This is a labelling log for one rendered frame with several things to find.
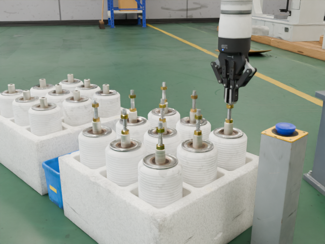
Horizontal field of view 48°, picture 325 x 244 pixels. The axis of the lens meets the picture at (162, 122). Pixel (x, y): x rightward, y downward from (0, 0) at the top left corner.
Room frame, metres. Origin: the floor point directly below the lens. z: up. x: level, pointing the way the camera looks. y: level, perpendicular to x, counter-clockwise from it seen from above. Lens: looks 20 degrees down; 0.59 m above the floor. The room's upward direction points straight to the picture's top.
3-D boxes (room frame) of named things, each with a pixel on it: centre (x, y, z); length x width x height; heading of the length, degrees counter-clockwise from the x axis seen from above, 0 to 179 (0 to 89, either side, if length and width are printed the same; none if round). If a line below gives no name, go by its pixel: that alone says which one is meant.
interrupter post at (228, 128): (0.86, -0.17, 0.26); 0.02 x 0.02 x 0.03
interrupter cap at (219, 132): (0.86, -0.17, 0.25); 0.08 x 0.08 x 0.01
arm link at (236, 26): (0.87, -0.18, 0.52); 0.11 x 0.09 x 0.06; 128
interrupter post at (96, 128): (0.87, 0.17, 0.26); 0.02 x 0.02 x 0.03
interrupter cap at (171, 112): (1.03, 0.00, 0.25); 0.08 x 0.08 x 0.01
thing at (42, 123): (1.08, 0.37, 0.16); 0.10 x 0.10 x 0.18
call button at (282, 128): (0.71, -0.25, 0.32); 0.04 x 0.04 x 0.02
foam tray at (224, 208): (0.86, 0.00, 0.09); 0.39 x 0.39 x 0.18; 43
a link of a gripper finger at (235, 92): (0.85, -0.18, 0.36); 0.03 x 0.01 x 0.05; 38
